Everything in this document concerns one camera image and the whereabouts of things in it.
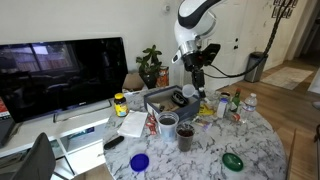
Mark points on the open brown cardboard box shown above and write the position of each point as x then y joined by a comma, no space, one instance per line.
133,83

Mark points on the open tin can green label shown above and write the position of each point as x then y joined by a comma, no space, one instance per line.
225,95

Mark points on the white door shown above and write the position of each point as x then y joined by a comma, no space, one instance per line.
233,33

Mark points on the white television stand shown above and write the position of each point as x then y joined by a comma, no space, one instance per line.
80,133

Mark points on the green glass bottle red cap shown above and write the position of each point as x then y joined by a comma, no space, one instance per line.
235,101

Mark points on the patterned floor rug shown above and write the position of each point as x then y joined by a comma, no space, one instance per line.
286,77

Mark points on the clear cup with brown beans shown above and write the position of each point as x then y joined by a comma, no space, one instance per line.
185,141

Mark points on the black flat screen television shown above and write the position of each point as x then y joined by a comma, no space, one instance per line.
63,76

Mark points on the white wall thermostat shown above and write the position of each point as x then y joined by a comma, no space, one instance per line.
166,8

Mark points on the dark laptop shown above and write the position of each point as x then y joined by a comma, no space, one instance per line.
6,123

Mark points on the grey trash can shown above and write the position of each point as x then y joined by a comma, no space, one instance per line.
255,68

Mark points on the clear cup with dark powder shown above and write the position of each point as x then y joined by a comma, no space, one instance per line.
167,128

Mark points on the green potted plant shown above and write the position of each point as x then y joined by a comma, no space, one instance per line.
150,66

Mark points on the red ketchup packets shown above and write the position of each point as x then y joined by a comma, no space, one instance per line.
152,126

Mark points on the black chair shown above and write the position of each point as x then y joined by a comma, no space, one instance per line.
36,160

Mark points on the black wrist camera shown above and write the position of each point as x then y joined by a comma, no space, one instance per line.
210,53

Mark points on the clear plastic water bottle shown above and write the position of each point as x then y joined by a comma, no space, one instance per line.
248,107

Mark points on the black remote control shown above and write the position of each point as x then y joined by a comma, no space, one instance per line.
113,142

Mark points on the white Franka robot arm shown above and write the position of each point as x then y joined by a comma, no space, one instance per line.
193,20

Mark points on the white bottle blue cap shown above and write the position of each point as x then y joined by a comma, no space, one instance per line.
222,108

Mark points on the blue plastic lid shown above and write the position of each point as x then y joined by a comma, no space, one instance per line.
139,162

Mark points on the purple topped snack packet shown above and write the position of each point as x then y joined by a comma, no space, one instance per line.
201,122

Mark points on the black grid wall decoration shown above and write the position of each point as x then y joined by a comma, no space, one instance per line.
285,8

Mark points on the navy cardboard box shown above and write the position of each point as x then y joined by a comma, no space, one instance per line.
186,111

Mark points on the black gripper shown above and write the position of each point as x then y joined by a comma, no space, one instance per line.
195,60

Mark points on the yellow lid vitamin jar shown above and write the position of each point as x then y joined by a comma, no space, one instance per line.
120,106

